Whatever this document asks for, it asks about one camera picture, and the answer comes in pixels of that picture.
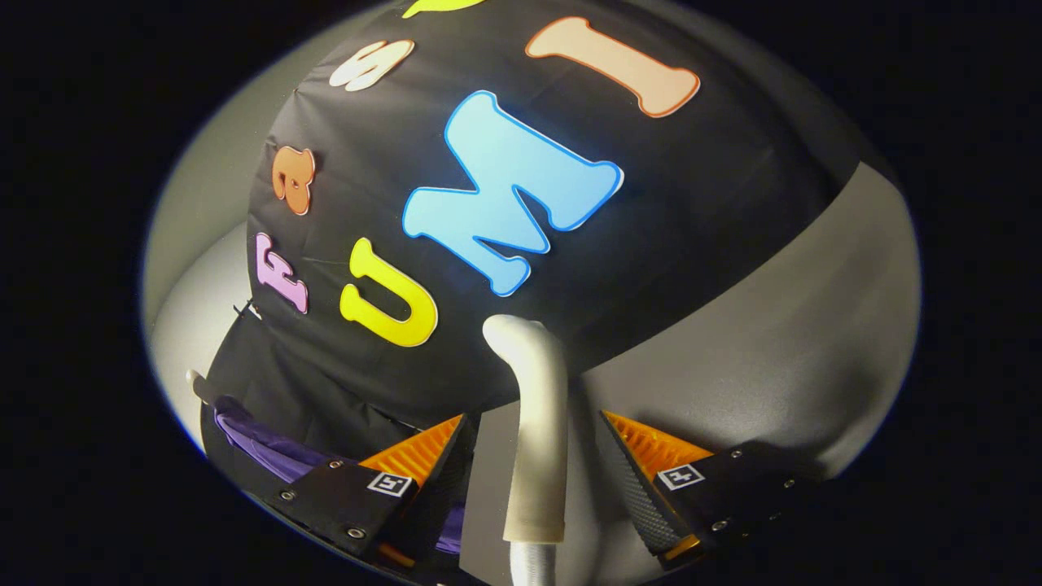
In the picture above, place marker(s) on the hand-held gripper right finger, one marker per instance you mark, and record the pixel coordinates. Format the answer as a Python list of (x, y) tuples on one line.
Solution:
[(639, 496)]

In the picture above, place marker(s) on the purple button jacket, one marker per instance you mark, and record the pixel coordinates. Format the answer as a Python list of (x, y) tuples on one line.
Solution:
[(269, 446)]

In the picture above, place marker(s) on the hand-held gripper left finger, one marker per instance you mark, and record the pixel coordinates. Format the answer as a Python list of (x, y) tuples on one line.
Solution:
[(431, 509)]

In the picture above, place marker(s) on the white garment steamer head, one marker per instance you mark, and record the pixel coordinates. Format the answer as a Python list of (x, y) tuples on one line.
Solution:
[(537, 423)]

